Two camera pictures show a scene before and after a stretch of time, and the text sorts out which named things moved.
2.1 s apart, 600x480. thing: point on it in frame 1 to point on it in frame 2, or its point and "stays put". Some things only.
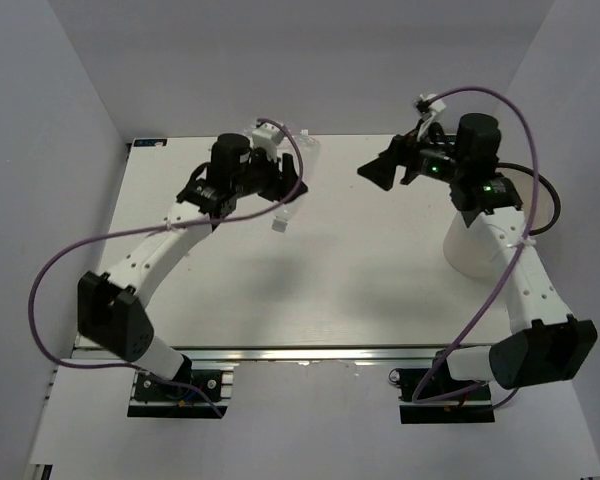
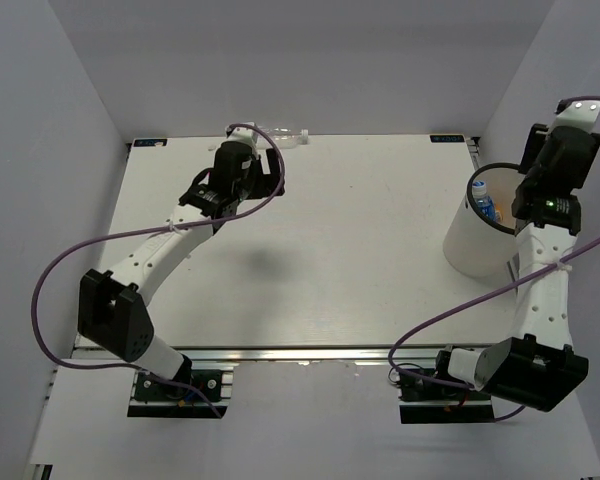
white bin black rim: (469, 251) stays put
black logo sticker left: (150, 142) stays put
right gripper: (403, 150) to (536, 139)
